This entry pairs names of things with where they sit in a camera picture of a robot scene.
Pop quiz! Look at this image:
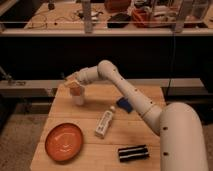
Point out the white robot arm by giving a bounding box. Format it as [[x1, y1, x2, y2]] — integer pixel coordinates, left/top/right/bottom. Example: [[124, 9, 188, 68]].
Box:
[[64, 60, 209, 171]]

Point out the white ceramic cup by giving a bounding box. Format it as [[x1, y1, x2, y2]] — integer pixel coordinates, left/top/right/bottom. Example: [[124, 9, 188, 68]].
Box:
[[72, 90, 84, 106]]

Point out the white tube bottle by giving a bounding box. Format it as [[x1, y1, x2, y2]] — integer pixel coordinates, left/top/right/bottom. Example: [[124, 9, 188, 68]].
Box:
[[95, 106, 115, 138]]

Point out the blue sponge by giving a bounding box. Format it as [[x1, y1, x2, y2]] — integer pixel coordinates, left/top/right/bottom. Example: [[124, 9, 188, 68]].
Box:
[[116, 97, 133, 113]]

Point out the orange plate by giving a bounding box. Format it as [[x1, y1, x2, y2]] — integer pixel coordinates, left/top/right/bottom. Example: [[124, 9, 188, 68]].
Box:
[[45, 123, 84, 162]]

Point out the black tray on shelf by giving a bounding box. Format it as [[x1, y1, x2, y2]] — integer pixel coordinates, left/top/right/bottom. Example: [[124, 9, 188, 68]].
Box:
[[107, 13, 131, 28]]

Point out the black striped box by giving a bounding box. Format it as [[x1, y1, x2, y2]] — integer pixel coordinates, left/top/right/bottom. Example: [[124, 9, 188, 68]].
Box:
[[118, 145, 149, 162]]

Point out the metal shelf post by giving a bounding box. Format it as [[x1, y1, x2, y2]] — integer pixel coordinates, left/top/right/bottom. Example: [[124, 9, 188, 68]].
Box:
[[82, 0, 93, 33]]

